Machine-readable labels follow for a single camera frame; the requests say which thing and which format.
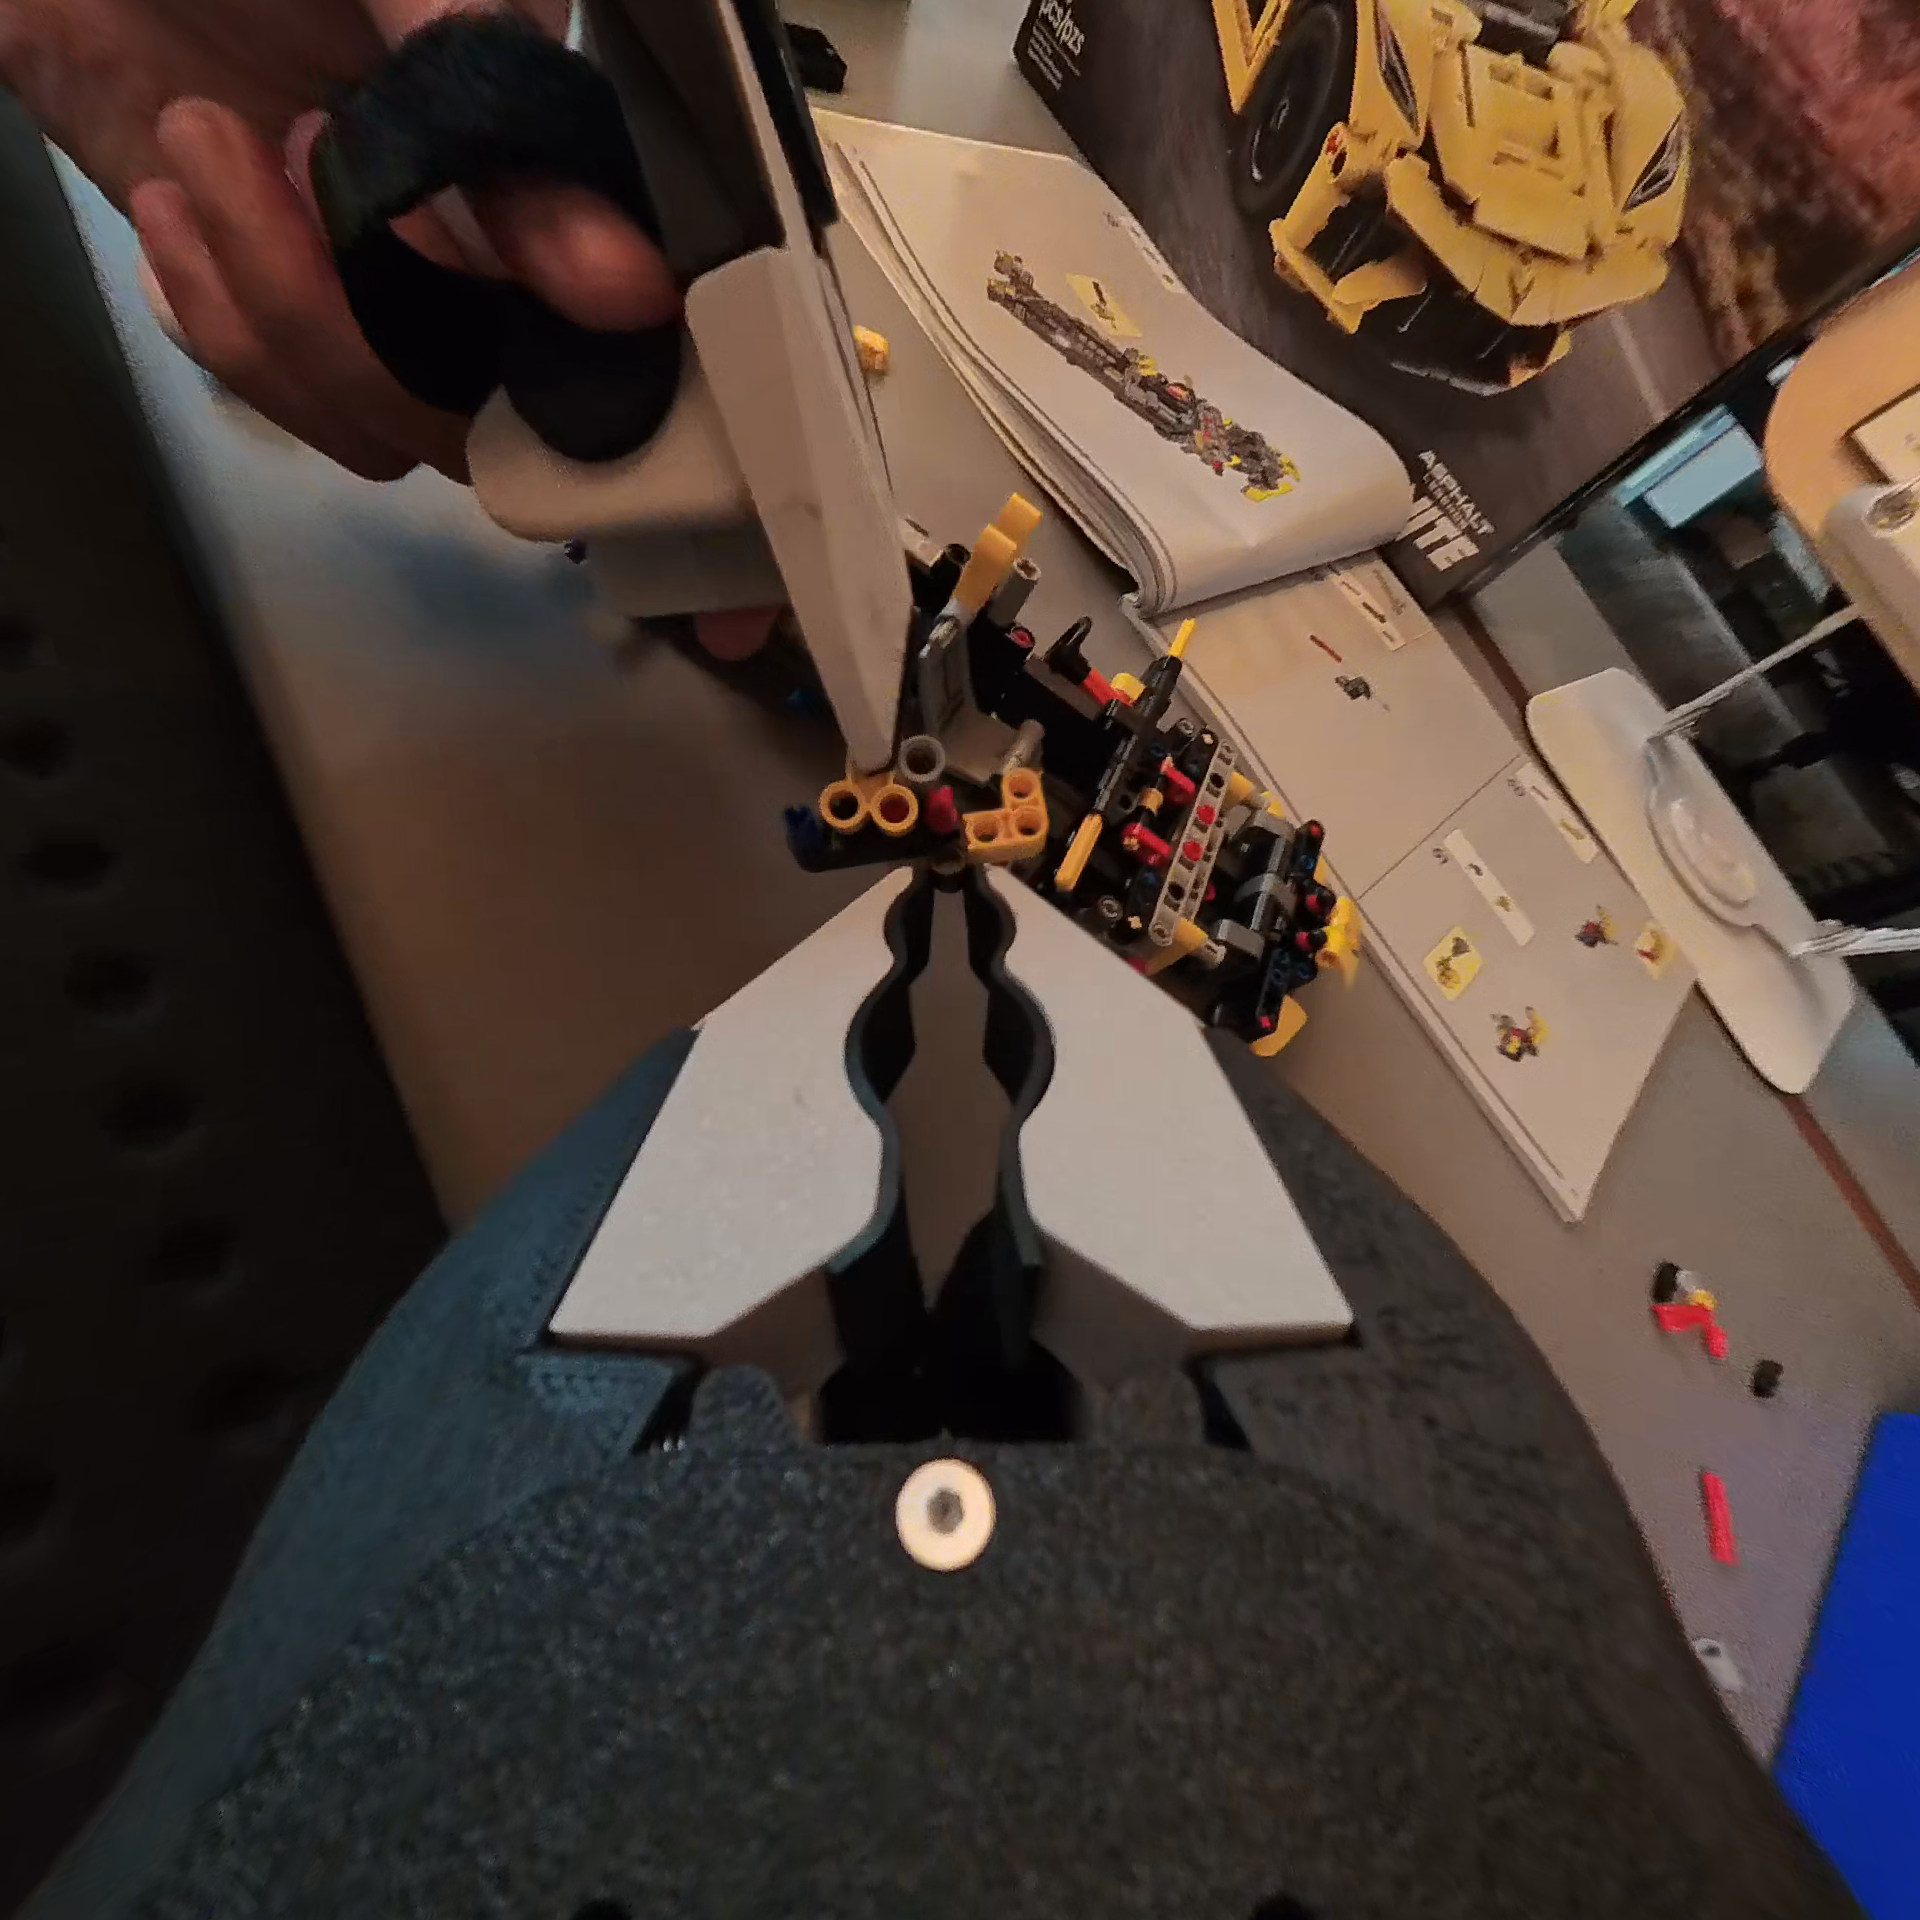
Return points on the yellow lego connector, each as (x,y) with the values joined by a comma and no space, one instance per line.
(869,804)

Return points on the black lego beam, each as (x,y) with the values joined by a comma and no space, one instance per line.
(898,847)

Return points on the white stand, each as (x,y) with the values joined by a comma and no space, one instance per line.
(1697,841)

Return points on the black perforated chair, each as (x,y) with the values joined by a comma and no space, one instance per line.
(153,974)

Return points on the grey lego connector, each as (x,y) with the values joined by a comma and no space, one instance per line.
(922,760)

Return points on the lego instruction booklet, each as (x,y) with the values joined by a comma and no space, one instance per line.
(1201,451)

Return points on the lego set box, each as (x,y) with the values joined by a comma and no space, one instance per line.
(1499,181)

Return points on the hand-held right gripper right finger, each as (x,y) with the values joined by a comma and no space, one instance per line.
(1176,1187)

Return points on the blue plastic bin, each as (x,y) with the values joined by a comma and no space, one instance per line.
(1852,1697)

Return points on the lego car model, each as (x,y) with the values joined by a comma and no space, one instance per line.
(1171,841)

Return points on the person's left hand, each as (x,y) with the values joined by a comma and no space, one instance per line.
(239,268)

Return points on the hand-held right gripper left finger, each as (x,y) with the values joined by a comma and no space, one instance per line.
(721,1187)

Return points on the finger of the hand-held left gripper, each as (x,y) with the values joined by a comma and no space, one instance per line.
(824,483)

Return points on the small cluster of lego connectors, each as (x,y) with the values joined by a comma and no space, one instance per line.
(1689,1304)

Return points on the pile of yellow lego parts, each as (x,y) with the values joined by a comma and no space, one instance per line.
(869,347)

